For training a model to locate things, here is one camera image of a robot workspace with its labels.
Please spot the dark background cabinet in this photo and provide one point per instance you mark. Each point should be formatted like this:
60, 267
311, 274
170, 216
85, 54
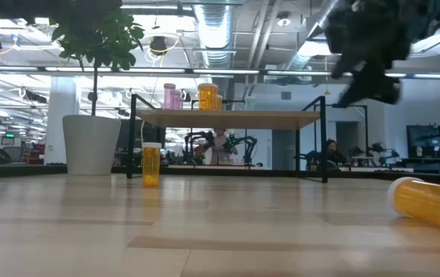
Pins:
431, 142

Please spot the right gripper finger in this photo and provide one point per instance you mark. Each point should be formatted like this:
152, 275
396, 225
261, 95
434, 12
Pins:
377, 88
347, 69

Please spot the pink pill bottle white cap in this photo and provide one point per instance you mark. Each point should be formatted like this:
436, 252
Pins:
168, 98
178, 102

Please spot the background wooden table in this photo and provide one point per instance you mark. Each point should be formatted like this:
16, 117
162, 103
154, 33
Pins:
212, 167

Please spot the wide orange pill bottle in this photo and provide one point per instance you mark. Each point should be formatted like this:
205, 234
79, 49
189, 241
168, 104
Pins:
220, 104
207, 98

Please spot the white plant pot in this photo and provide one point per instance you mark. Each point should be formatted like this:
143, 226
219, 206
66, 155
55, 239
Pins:
91, 146

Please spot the slim orange pill bottle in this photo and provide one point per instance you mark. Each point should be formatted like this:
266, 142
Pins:
151, 165
427, 205

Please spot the wooden shelf black legs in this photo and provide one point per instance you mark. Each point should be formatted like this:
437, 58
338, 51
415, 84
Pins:
235, 119

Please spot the long linear ceiling light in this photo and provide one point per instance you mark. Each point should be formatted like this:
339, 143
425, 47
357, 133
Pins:
224, 71

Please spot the green exit sign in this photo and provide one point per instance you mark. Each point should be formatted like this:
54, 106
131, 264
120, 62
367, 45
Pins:
9, 135

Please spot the black background robot arm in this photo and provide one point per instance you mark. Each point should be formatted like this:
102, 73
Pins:
198, 135
248, 142

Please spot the green leafy plant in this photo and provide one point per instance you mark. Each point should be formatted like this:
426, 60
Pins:
101, 42

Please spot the person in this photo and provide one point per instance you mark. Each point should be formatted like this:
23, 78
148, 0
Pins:
220, 150
333, 152

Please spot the green pill bottle white cap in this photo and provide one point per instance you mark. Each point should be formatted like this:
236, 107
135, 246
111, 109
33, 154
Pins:
249, 104

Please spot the black ceiling device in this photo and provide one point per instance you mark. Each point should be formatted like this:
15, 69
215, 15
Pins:
158, 45

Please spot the silver spiral ventilation duct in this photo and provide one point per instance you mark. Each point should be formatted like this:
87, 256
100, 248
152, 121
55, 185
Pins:
312, 32
214, 31

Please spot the black table frame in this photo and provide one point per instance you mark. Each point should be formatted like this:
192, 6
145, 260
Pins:
204, 173

